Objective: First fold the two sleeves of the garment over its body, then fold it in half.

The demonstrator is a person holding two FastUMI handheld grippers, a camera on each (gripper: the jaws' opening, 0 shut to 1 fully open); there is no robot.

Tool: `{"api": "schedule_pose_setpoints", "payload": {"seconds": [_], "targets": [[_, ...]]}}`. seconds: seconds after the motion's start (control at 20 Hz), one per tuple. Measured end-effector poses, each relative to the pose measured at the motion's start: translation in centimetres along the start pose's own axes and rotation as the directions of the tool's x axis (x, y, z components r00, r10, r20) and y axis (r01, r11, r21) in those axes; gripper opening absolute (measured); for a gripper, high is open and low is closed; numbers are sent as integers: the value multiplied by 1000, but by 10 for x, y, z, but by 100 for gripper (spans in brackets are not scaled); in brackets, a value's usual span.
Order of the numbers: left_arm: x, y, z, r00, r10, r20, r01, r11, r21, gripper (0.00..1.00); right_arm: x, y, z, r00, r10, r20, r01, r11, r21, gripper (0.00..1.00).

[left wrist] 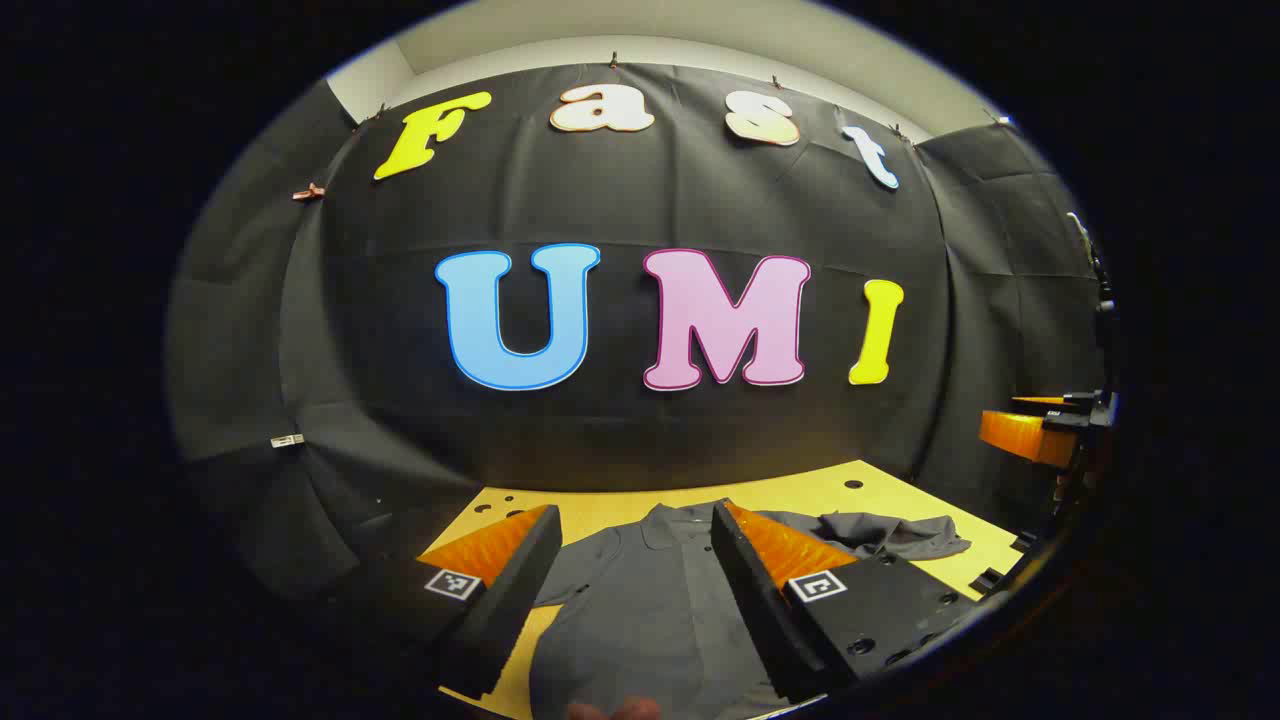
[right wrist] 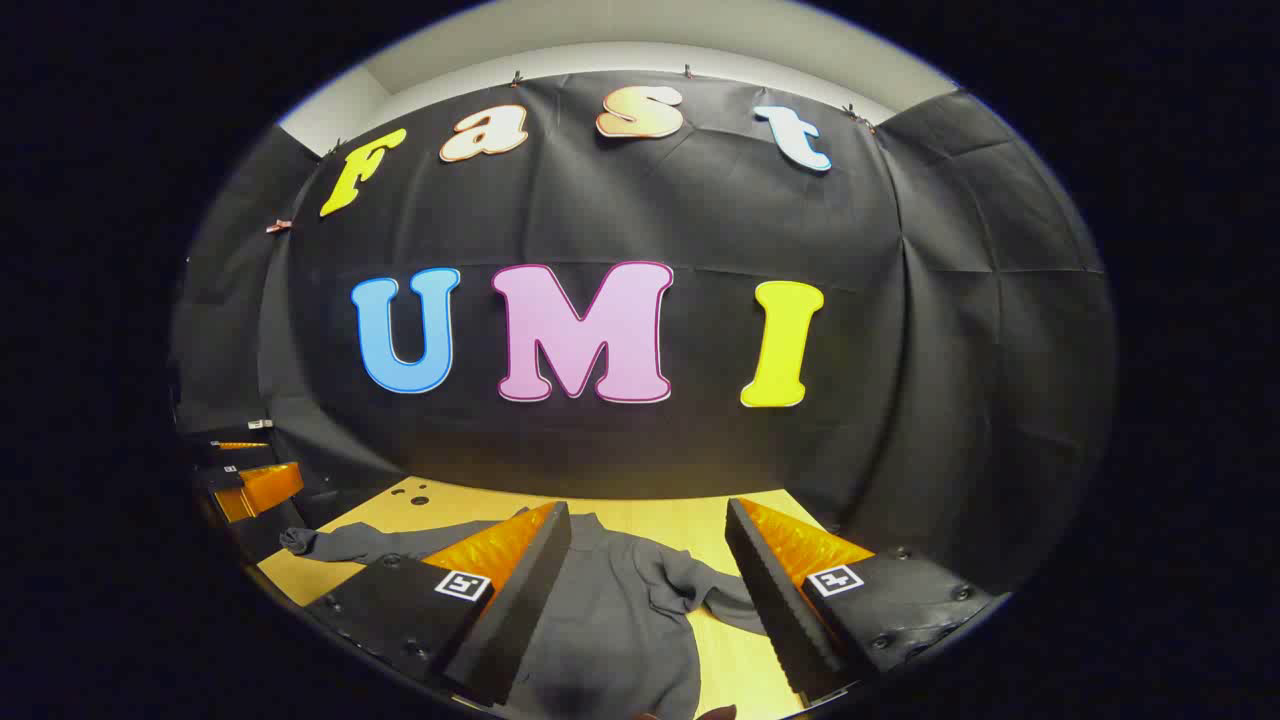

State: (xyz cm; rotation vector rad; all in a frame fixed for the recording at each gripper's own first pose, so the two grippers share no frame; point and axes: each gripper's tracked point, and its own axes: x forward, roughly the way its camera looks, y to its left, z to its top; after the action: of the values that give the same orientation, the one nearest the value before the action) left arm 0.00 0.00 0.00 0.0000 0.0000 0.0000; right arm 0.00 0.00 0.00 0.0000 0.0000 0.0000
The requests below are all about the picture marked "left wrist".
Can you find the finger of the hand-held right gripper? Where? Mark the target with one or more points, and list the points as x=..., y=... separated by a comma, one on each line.
x=1025, y=437

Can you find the black backdrop cloth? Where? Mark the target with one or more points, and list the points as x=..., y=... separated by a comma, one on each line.
x=620, y=200

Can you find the copper cloth clip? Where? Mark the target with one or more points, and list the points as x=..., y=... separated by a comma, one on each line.
x=308, y=192

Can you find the grey button-up shirt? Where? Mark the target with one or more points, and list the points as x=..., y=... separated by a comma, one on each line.
x=650, y=600

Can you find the silver cloth clip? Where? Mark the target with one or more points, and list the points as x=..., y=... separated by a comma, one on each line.
x=287, y=440

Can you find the grey metal stand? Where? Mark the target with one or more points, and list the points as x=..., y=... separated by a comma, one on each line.
x=1095, y=265

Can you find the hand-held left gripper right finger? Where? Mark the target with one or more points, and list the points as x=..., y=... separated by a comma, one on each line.
x=750, y=590

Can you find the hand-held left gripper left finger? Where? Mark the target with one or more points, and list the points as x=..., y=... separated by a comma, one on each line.
x=520, y=580

